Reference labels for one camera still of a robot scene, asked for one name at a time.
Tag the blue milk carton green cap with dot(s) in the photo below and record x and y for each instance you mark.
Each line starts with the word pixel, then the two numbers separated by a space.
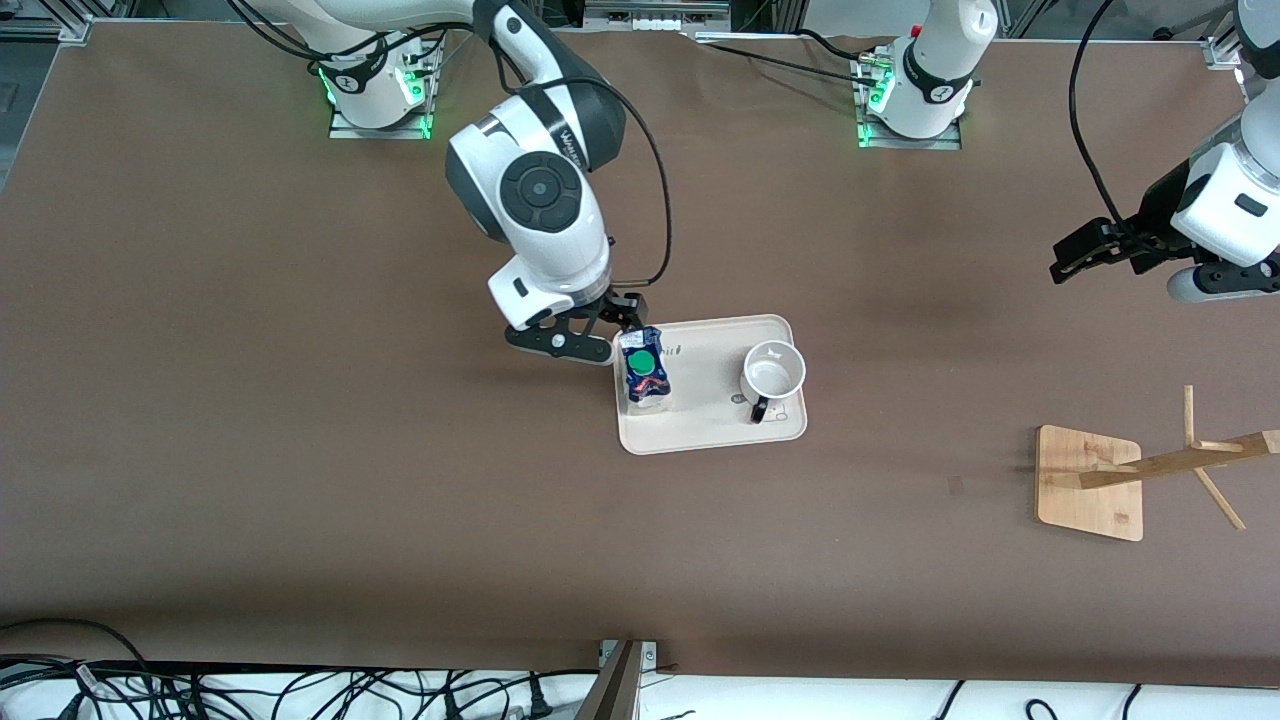
pixel 645 370

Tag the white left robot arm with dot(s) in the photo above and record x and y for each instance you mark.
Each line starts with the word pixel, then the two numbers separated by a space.
pixel 935 60

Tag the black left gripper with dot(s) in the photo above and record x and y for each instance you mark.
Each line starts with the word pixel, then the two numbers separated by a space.
pixel 1150 228

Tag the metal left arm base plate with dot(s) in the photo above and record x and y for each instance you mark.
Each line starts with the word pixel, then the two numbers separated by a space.
pixel 950 143

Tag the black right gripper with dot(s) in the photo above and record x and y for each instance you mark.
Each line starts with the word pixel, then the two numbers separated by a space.
pixel 622 309

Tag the wooden cup rack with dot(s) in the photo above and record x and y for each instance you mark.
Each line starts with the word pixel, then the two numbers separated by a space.
pixel 1085 500

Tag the silver aluminium frame profile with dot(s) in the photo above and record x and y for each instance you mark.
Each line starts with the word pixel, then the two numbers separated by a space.
pixel 1225 45
pixel 60 25

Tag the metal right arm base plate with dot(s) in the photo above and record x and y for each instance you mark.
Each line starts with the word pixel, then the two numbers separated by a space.
pixel 345 131

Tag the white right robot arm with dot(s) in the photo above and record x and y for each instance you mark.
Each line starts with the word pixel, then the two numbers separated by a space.
pixel 540 190

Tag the grey power strip box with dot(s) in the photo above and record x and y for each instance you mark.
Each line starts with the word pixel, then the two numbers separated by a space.
pixel 655 12

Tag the beige rabbit print tray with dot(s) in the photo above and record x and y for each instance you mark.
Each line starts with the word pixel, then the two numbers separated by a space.
pixel 705 420

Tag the aluminium camera post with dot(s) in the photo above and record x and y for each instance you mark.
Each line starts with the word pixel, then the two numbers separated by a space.
pixel 618 690

